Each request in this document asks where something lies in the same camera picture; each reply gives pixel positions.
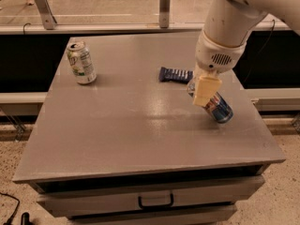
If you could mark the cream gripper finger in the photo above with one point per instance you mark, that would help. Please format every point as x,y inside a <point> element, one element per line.
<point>205,86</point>

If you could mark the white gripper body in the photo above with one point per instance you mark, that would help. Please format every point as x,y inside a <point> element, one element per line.
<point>216,57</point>

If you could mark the blue silver redbull can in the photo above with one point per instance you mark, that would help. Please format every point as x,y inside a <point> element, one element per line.
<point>219,109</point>

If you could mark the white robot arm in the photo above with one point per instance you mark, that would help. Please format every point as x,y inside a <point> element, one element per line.
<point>224,37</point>

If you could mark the green white soda can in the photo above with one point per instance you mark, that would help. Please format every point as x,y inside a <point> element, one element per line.
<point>81,63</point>

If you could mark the blue snack bar wrapper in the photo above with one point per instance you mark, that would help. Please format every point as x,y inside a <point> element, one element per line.
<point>175,75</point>

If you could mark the grey drawer cabinet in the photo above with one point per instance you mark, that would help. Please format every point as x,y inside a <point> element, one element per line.
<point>96,148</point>

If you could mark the black plug on floor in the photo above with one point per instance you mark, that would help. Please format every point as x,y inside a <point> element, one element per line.
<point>25,219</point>

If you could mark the middle metal railing bracket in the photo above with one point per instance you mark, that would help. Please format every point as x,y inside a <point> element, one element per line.
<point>164,13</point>

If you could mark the metal railing bracket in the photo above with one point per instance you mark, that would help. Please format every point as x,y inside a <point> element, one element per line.
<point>164,13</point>
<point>46,15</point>

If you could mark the black drawer handle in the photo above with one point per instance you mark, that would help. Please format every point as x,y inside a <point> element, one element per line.
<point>155,202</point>

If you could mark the left metal railing bracket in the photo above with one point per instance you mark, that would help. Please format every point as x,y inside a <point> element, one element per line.
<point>46,15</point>

